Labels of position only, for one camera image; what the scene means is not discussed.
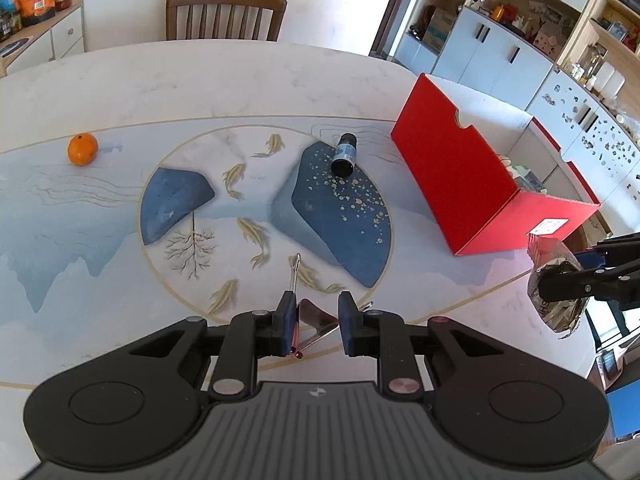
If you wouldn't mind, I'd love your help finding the white wooden sideboard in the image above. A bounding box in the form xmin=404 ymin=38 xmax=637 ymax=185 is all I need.
xmin=0 ymin=0 xmax=86 ymax=78

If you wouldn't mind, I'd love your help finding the orange mandarin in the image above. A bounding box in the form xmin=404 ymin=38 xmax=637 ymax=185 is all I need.
xmin=68 ymin=132 xmax=99 ymax=166

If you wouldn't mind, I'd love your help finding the cluster of dark jars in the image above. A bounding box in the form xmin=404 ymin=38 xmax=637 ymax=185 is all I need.
xmin=0 ymin=7 xmax=23 ymax=43

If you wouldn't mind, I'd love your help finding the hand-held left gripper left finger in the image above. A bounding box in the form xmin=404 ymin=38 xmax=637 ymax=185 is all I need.
xmin=114 ymin=290 xmax=300 ymax=404

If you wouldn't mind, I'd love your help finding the white painted desktop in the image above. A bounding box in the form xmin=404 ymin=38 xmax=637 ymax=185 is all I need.
xmin=0 ymin=40 xmax=608 ymax=401

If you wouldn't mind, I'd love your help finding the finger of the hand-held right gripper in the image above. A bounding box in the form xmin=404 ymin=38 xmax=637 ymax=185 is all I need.
xmin=538 ymin=261 xmax=640 ymax=312
xmin=574 ymin=233 xmax=640 ymax=275

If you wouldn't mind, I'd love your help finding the blue stool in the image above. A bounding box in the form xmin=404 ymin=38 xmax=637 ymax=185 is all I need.
xmin=605 ymin=375 xmax=640 ymax=443

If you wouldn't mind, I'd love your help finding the silver foil packet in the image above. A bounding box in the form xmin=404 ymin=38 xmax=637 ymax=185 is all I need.
xmin=526 ymin=232 xmax=592 ymax=337

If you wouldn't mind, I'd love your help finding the rose gold binder clip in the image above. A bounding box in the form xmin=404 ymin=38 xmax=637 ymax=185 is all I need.
xmin=287 ymin=254 xmax=374 ymax=360

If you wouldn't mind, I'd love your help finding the pale blue low cabinet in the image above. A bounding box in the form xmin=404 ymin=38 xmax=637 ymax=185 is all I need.
xmin=392 ymin=32 xmax=443 ymax=75

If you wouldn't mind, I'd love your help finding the red cardboard box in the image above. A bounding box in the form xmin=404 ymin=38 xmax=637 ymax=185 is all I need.
xmin=390 ymin=72 xmax=602 ymax=257

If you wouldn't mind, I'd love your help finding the spotted pale cabinet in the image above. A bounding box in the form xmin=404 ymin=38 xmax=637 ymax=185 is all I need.
xmin=527 ymin=65 xmax=640 ymax=211

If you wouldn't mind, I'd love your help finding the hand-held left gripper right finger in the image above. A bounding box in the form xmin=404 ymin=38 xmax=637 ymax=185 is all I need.
xmin=338 ymin=290 xmax=527 ymax=404

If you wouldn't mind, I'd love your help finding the small blue bottle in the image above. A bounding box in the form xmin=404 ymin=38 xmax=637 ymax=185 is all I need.
xmin=330 ymin=132 xmax=358 ymax=178

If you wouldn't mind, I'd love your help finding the dark brown door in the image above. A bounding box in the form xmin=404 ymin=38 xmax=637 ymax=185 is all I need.
xmin=369 ymin=0 xmax=431 ymax=58

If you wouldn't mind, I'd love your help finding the white canister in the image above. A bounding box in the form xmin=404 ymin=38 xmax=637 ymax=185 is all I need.
xmin=596 ymin=62 xmax=626 ymax=97

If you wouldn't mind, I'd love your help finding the brown cardboard carton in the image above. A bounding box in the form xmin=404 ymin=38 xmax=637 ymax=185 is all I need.
xmin=425 ymin=7 xmax=458 ymax=53

